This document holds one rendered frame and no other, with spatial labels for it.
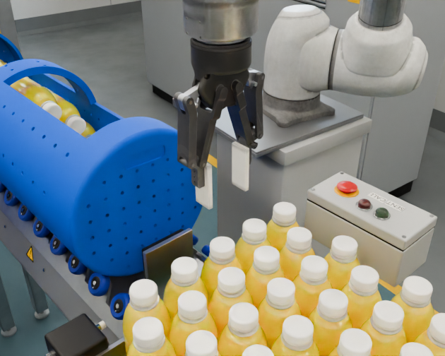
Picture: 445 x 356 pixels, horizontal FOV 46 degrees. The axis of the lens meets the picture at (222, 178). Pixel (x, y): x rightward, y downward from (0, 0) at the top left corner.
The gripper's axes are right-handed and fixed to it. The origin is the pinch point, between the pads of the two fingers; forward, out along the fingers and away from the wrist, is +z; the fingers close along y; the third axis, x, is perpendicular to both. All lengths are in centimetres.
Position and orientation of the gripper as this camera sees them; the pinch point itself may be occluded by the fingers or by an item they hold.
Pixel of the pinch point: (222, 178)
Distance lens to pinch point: 73.7
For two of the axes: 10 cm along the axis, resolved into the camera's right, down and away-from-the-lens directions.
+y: -7.5, 3.5, -5.6
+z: 0.1, 8.5, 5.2
